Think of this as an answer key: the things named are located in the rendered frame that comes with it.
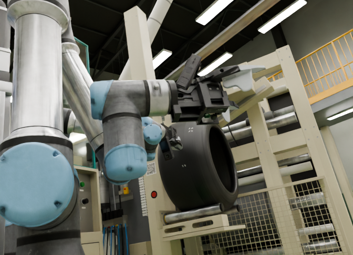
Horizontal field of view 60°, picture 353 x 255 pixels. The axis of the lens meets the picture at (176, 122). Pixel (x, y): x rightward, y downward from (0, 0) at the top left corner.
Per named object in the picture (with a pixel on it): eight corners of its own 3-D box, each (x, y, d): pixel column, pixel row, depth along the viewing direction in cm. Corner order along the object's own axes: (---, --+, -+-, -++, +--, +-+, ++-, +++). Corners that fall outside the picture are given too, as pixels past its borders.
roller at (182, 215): (167, 216, 175) (167, 224, 172) (163, 214, 172) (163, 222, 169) (224, 204, 161) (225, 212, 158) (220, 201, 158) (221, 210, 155)
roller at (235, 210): (187, 213, 197) (189, 220, 198) (185, 217, 193) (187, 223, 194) (238, 202, 184) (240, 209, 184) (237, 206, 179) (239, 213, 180)
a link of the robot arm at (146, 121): (132, 133, 133) (133, 115, 137) (146, 141, 142) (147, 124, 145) (147, 130, 130) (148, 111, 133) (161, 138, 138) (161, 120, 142)
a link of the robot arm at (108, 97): (92, 130, 61) (90, 92, 64) (146, 126, 64) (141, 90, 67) (91, 113, 54) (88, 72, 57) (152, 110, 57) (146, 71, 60)
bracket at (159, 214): (157, 229, 166) (154, 211, 170) (189, 227, 200) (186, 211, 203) (162, 228, 165) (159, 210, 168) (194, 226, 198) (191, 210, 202)
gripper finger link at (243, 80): (273, 85, 61) (229, 103, 64) (263, 63, 64) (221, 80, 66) (270, 78, 58) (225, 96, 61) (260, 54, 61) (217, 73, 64)
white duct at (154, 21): (100, 109, 264) (160, -14, 267) (109, 113, 275) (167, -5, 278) (109, 114, 258) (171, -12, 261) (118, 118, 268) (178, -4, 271)
